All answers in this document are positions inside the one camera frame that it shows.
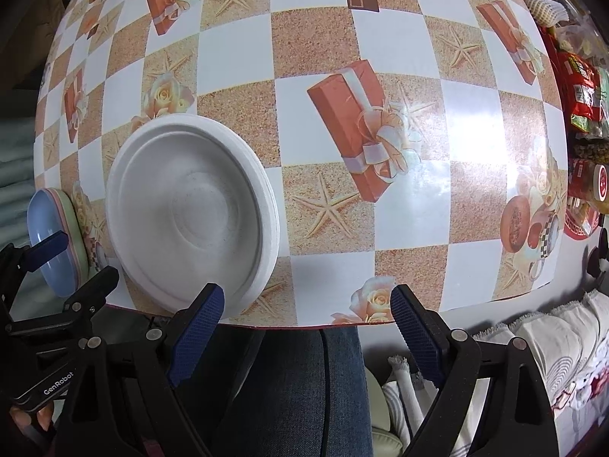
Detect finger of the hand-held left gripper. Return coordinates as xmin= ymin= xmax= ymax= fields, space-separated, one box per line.
xmin=0 ymin=231 xmax=70 ymax=286
xmin=62 ymin=265 xmax=121 ymax=319

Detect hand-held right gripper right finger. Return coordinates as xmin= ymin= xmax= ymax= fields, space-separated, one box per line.
xmin=390 ymin=284 xmax=560 ymax=457

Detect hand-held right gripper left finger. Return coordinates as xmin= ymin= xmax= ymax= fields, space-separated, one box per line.
xmin=54 ymin=283 xmax=225 ymax=457

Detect blue plate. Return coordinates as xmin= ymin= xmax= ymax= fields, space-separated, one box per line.
xmin=27 ymin=189 xmax=80 ymax=299

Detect pink plate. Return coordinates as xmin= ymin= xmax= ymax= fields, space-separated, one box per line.
xmin=50 ymin=189 xmax=84 ymax=291

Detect green plate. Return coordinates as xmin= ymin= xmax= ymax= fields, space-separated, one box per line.
xmin=57 ymin=190 xmax=90 ymax=286

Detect large white bowl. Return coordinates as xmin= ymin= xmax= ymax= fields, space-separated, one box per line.
xmin=105 ymin=114 xmax=281 ymax=321

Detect person's left hand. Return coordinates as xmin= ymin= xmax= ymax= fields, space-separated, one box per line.
xmin=10 ymin=402 xmax=54 ymax=435

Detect pale green cloth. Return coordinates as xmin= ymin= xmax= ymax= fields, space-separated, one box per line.
xmin=0 ymin=117 xmax=46 ymax=248

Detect pale green cushion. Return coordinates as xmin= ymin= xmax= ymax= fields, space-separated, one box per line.
xmin=365 ymin=370 xmax=407 ymax=457

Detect white patterned blanket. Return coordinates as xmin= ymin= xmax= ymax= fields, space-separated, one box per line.
xmin=467 ymin=289 xmax=609 ymax=457

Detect printed checkered tablecloth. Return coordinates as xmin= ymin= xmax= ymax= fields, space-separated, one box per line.
xmin=33 ymin=0 xmax=572 ymax=328

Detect jar with red lid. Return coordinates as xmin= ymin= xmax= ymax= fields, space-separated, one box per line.
xmin=591 ymin=164 xmax=609 ymax=201

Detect red snack packets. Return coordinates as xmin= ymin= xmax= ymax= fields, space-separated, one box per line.
xmin=552 ymin=49 xmax=609 ymax=135

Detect white foam fruit net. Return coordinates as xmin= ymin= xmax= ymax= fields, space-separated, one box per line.
xmin=525 ymin=0 xmax=570 ymax=28

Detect clear plastic bag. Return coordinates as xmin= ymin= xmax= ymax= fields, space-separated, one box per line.
xmin=533 ymin=0 xmax=603 ymax=53

